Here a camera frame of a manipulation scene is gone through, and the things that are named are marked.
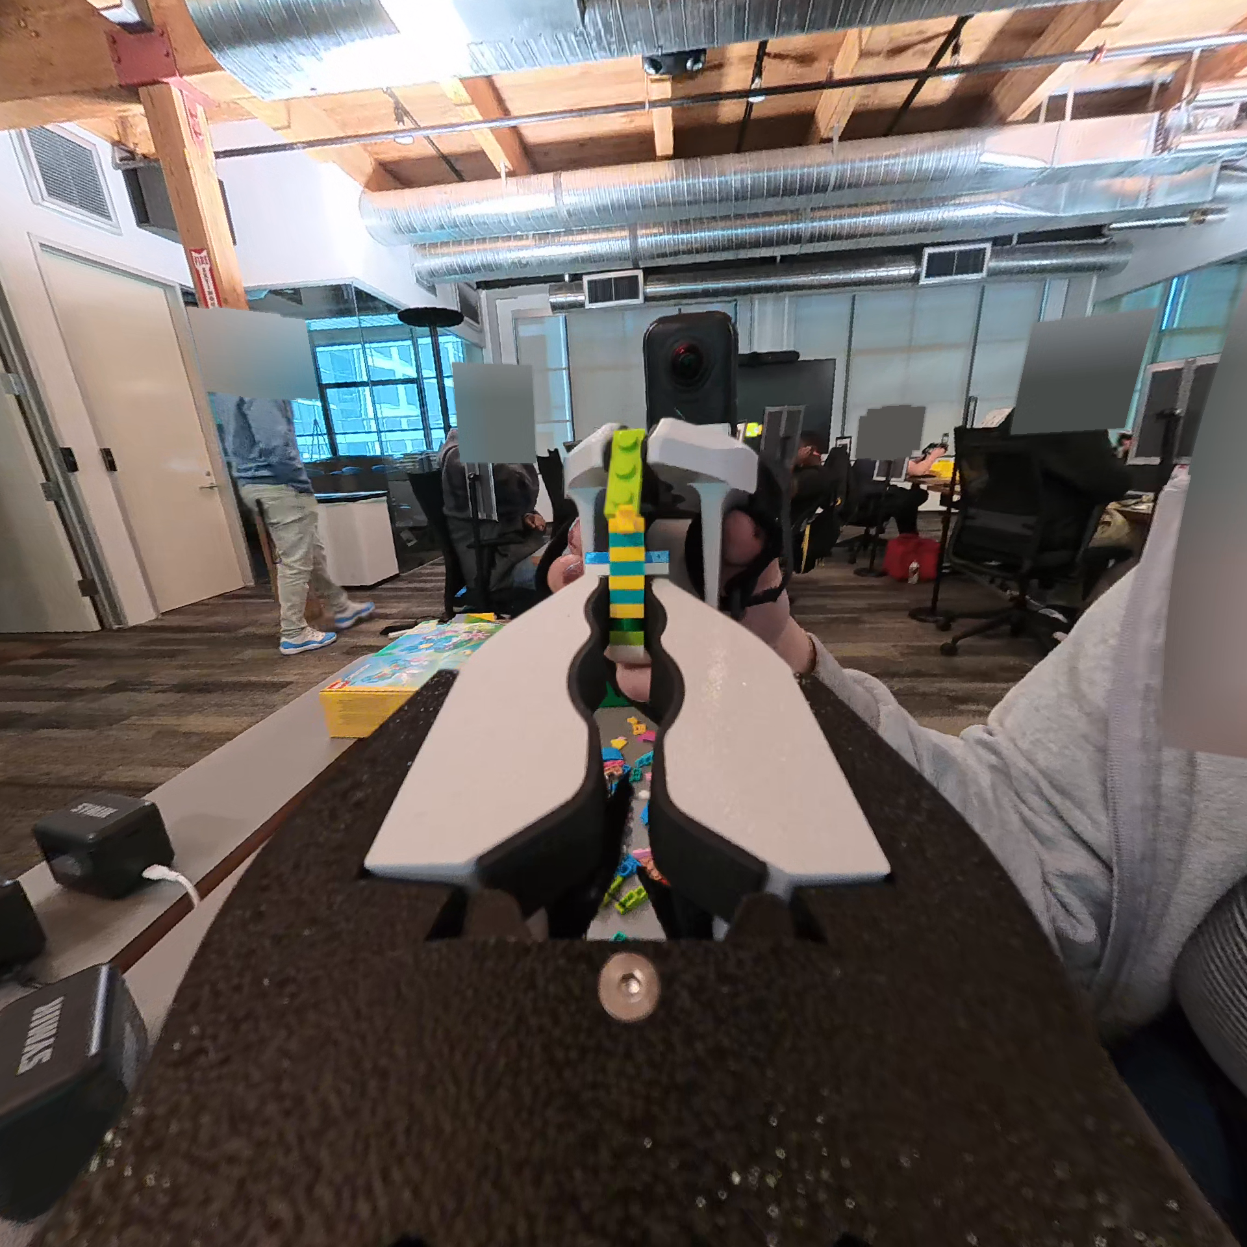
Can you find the large window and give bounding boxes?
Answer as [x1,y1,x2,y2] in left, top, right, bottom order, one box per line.
[311,327,469,459]

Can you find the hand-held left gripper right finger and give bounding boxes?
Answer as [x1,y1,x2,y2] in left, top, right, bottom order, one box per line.
[648,583,893,890]

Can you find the striped toy brick tower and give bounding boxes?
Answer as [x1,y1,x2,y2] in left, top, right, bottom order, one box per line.
[585,511,674,666]

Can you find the black floor lamp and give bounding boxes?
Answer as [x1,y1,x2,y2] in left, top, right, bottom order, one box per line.
[398,307,465,459]

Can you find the person's right forearm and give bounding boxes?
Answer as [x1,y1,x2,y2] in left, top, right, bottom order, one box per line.
[806,639,1112,1044]

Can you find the large silver air duct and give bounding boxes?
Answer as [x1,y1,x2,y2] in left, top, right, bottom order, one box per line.
[186,0,1123,100]

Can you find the black device box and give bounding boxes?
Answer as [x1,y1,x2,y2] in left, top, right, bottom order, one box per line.
[0,878,48,978]
[0,966,150,1224]

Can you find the white door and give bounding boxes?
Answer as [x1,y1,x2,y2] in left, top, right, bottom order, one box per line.
[34,240,250,615]

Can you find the lime green toy brick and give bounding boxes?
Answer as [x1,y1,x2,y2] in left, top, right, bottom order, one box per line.
[603,427,648,523]

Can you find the wooden post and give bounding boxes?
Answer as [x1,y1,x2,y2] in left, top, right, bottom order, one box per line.
[137,84,250,312]

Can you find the scattered loose toy bricks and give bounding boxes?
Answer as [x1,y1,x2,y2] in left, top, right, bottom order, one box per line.
[599,716,674,942]

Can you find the black office chair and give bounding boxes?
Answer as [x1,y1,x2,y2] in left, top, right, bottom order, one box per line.
[910,427,1132,657]

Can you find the black wall screen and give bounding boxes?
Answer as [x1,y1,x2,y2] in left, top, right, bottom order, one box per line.
[738,358,838,440]

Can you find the person's right hand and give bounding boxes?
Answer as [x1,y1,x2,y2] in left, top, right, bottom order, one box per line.
[723,510,818,679]

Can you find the yellow toy box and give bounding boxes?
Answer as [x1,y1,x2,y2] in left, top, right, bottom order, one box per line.
[320,614,508,739]

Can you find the person's grey hoodie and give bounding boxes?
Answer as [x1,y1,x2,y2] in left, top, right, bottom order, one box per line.
[974,468,1247,1055]

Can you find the white wall vent grille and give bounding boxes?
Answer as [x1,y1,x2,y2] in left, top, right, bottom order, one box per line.
[15,125,124,234]

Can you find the black power station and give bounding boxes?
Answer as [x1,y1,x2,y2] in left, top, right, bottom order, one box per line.
[32,795,177,900]

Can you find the white recycling cabinet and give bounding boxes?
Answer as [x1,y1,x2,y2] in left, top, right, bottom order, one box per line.
[312,492,401,589]

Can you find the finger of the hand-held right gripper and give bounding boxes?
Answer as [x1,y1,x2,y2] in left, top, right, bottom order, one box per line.
[646,418,762,612]
[563,424,627,578]

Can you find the black monitor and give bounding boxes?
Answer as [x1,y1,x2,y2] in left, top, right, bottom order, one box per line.
[1130,356,1219,470]

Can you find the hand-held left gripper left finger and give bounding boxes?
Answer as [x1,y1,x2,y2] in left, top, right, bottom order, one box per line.
[364,583,602,890]

